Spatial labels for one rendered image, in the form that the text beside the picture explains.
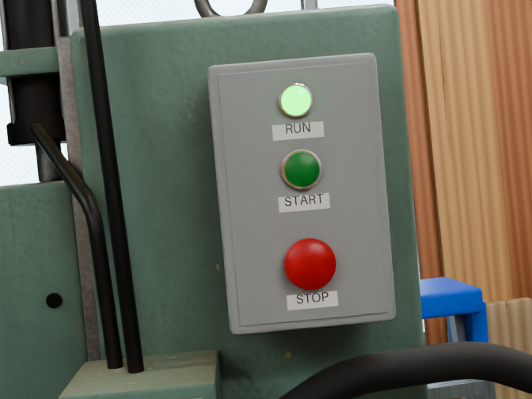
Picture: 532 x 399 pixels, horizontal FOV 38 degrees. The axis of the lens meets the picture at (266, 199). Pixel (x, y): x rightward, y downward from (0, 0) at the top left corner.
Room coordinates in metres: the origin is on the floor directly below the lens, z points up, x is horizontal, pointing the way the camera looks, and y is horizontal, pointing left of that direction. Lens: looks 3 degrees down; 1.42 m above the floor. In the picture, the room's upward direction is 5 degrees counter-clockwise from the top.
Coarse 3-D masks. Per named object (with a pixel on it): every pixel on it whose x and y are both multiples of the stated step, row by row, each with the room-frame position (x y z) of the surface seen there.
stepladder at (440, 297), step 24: (432, 288) 1.41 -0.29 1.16; (456, 288) 1.39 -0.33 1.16; (480, 288) 1.39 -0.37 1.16; (432, 312) 1.36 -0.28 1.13; (456, 312) 1.37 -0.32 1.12; (480, 312) 1.40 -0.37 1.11; (456, 336) 1.43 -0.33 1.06; (480, 336) 1.40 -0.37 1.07; (432, 384) 1.39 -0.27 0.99; (456, 384) 1.38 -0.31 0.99; (480, 384) 1.39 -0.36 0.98
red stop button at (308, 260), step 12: (300, 240) 0.45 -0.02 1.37; (312, 240) 0.45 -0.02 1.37; (288, 252) 0.45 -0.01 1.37; (300, 252) 0.45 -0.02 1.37; (312, 252) 0.45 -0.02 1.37; (324, 252) 0.45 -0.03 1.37; (288, 264) 0.45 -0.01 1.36; (300, 264) 0.44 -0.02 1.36; (312, 264) 0.45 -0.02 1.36; (324, 264) 0.45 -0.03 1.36; (288, 276) 0.45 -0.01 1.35; (300, 276) 0.45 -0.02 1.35; (312, 276) 0.45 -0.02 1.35; (324, 276) 0.45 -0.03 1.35; (312, 288) 0.45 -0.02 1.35
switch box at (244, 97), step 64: (256, 64) 0.46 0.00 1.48; (320, 64) 0.46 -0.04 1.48; (256, 128) 0.45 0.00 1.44; (256, 192) 0.45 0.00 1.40; (320, 192) 0.46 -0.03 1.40; (384, 192) 0.46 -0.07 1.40; (256, 256) 0.45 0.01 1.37; (384, 256) 0.46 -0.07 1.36; (256, 320) 0.45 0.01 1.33; (320, 320) 0.46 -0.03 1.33; (384, 320) 0.46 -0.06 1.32
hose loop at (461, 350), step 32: (384, 352) 0.48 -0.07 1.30; (416, 352) 0.48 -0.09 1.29; (448, 352) 0.48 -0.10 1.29; (480, 352) 0.48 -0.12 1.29; (512, 352) 0.48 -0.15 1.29; (320, 384) 0.47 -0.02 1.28; (352, 384) 0.47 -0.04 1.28; (384, 384) 0.47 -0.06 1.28; (416, 384) 0.48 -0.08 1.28; (512, 384) 0.48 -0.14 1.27
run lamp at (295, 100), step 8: (288, 88) 0.45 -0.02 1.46; (296, 88) 0.45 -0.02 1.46; (304, 88) 0.45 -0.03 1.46; (280, 96) 0.45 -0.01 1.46; (288, 96) 0.45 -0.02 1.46; (296, 96) 0.45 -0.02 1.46; (304, 96) 0.45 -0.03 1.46; (312, 96) 0.45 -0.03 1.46; (280, 104) 0.45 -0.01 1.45; (288, 104) 0.45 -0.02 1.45; (296, 104) 0.45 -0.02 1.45; (304, 104) 0.45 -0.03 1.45; (312, 104) 0.45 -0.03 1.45; (288, 112) 0.45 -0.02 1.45; (296, 112) 0.45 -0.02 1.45; (304, 112) 0.45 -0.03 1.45
